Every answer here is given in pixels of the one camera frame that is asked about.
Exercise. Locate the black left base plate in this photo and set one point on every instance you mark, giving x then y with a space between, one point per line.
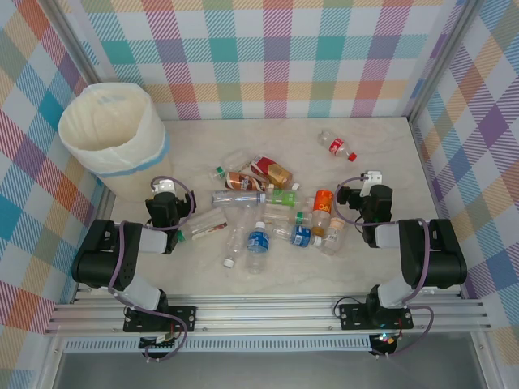
184 314

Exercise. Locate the white orange label bottle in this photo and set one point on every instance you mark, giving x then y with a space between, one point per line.
334 235

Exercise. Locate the crushed clear bottle green band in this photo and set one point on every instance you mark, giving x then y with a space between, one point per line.
235 160

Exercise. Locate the small blue label water bottle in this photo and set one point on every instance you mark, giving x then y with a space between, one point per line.
302 237

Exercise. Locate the red label cola bottle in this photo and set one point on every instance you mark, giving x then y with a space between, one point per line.
335 145

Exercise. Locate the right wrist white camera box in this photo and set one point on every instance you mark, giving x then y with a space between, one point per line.
374 177

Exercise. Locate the left electronics board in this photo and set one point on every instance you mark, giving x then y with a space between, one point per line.
160 342

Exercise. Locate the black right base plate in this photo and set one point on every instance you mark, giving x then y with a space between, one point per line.
350 318

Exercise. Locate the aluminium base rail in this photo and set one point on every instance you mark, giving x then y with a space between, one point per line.
263 316

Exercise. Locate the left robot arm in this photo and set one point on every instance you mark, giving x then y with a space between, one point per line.
101 259

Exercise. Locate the green label bottle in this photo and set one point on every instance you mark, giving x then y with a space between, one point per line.
284 197

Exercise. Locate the brown coffee bottle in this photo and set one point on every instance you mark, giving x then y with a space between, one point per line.
243 182

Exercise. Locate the clear bottle brown label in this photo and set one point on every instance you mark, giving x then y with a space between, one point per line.
204 227

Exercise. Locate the clear bottle white cap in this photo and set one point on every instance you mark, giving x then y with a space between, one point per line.
237 239

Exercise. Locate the aluminium frame post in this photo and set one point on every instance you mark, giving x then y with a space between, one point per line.
442 61
79 40

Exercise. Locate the large blue label water bottle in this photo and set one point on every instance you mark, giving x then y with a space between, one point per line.
258 242

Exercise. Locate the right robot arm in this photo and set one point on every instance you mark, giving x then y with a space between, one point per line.
438 259

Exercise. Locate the right electronics board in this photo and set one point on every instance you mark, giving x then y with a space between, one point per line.
385 339

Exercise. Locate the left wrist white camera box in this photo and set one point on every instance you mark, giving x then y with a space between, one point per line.
166 186

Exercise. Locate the long clear plastic bottle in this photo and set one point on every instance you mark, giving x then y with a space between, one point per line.
237 198

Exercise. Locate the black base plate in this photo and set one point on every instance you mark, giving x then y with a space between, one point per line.
184 314
350 318

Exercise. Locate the beige bin with white liner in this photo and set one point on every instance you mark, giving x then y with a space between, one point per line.
101 121

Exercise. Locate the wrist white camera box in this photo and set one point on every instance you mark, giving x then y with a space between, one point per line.
374 177
166 186

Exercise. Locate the electronics board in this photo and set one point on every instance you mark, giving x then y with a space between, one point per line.
385 339
160 342

